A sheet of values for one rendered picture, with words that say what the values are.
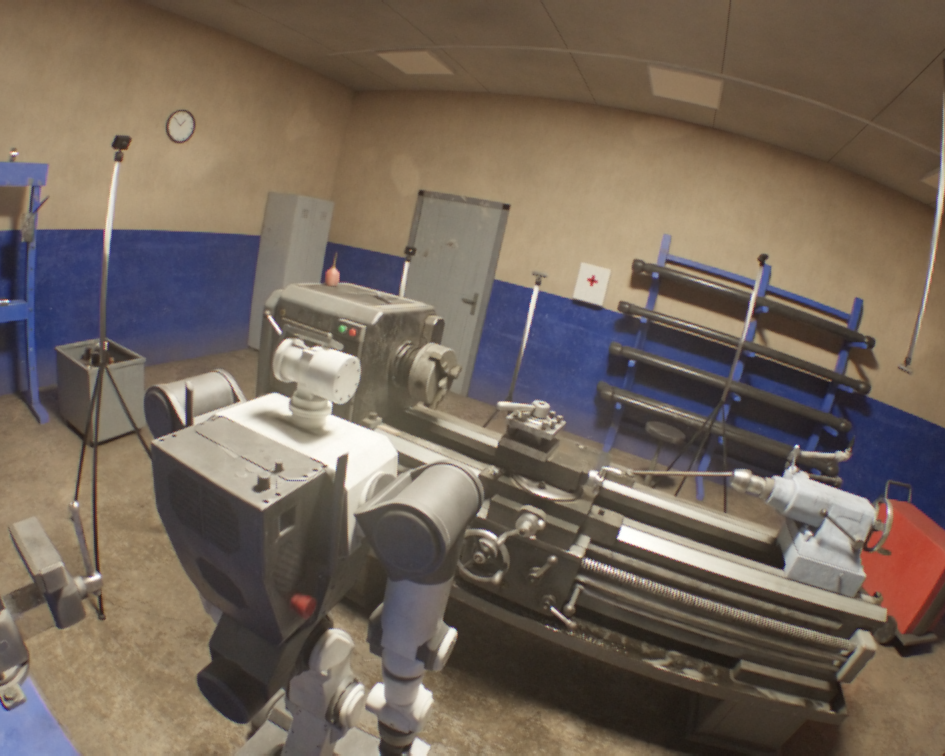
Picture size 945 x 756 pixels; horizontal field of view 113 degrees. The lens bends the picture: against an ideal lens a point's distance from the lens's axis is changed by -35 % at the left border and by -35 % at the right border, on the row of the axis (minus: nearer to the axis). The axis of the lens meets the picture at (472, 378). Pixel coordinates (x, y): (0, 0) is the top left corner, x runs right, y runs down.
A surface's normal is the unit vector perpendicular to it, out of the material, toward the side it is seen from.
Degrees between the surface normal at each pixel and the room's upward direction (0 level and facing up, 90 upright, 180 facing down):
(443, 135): 90
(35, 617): 90
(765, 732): 90
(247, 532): 90
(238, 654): 45
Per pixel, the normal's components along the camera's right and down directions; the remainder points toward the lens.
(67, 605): 0.89, 0.30
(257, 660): -0.07, -0.53
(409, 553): -0.32, 0.19
